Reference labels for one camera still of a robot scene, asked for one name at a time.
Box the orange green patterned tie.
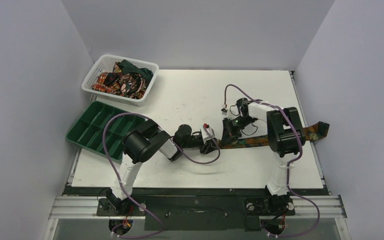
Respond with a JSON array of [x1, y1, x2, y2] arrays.
[[216, 121, 330, 150]]

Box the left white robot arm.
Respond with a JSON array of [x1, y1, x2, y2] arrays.
[[102, 120, 221, 216]]

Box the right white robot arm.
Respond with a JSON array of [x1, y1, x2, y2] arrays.
[[220, 98, 306, 216]]

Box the red patterned ties pile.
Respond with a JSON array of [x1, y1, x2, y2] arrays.
[[91, 70, 150, 100]]

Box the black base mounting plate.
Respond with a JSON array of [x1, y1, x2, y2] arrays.
[[63, 186, 323, 232]]

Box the dark green tie in basket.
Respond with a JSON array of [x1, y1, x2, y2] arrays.
[[113, 59, 154, 83]]

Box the white plastic basket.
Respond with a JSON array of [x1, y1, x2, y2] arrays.
[[81, 54, 160, 107]]

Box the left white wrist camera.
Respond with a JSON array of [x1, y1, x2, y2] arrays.
[[200, 123, 215, 142]]

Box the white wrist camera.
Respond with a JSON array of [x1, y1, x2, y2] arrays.
[[200, 123, 215, 142], [221, 104, 228, 115]]

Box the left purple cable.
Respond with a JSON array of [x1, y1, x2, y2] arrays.
[[101, 112, 222, 239]]

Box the purple cable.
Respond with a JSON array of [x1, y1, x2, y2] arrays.
[[221, 84, 321, 239], [101, 112, 222, 239]]

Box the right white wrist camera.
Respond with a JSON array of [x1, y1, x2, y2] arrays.
[[221, 104, 228, 115]]

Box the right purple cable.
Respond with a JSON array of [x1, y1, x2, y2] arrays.
[[221, 84, 321, 239]]

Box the aluminium frame rail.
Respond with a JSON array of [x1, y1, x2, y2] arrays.
[[49, 195, 347, 220]]

